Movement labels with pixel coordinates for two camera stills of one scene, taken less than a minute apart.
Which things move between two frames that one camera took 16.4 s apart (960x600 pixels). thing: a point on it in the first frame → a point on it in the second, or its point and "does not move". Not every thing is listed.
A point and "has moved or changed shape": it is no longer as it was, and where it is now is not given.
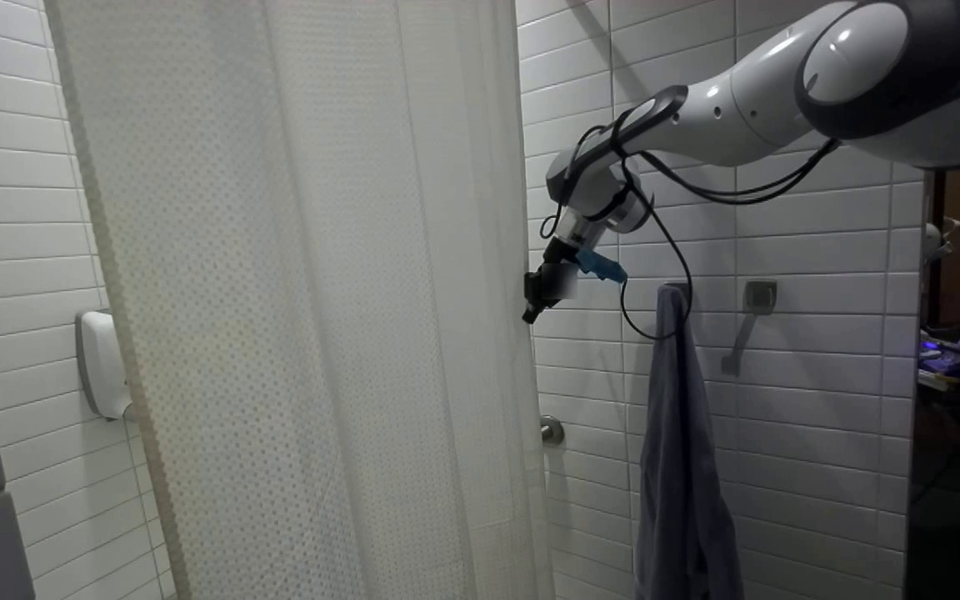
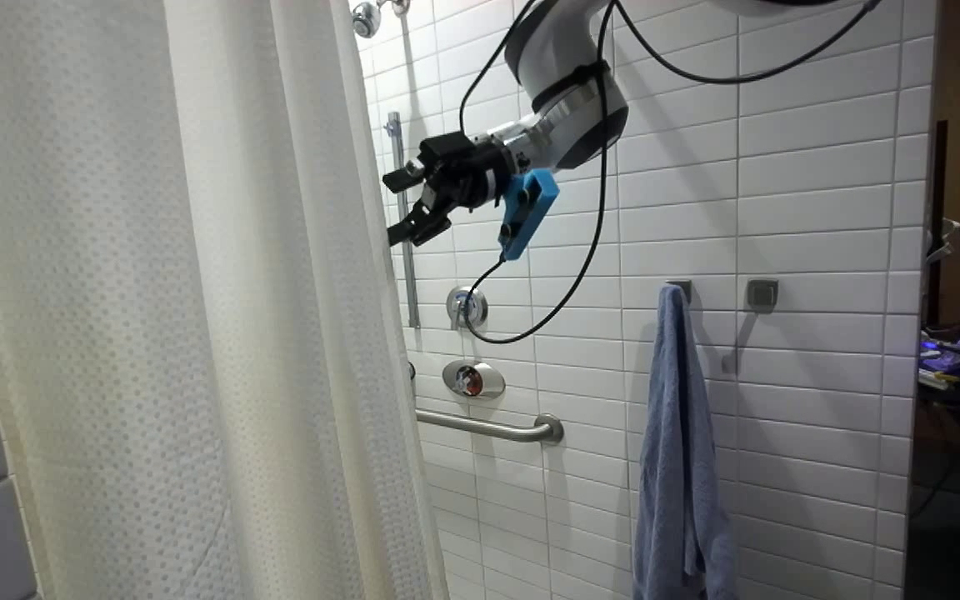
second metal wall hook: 759,301 does not move
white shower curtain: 311,236 has moved or changed shape
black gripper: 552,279 → 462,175
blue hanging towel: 691,545 does not move
